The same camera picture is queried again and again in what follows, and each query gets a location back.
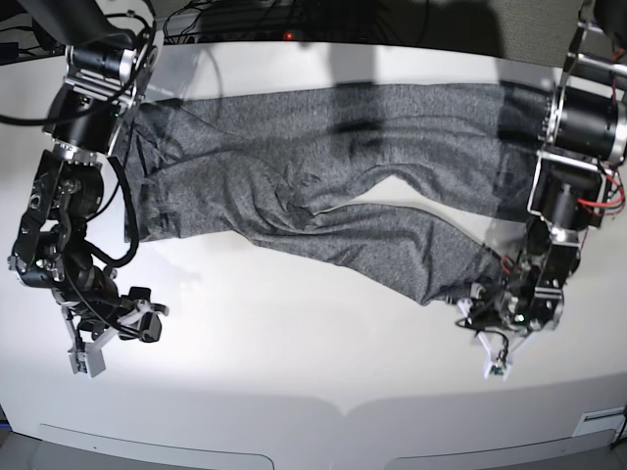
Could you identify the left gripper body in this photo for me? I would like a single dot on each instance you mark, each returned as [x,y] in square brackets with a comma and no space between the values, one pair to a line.
[520,307]

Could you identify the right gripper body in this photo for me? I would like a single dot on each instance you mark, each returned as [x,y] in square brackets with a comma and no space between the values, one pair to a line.
[92,309]

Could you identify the grey long-sleeve T-shirt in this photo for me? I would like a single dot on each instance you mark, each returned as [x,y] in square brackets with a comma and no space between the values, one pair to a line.
[285,169]

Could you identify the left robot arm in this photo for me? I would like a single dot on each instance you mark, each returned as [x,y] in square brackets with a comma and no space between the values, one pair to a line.
[561,182]

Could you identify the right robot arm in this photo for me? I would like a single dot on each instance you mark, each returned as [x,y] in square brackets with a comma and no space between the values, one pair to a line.
[108,70]

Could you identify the black power strip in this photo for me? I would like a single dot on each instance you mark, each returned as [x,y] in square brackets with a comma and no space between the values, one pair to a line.
[263,35]

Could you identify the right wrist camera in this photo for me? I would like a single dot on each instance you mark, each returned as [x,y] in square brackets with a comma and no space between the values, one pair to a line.
[88,360]

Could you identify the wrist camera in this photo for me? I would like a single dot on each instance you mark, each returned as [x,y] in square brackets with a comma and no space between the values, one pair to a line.
[88,360]
[497,365]

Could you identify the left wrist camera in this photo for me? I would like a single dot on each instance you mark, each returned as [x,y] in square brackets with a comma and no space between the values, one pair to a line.
[497,365]

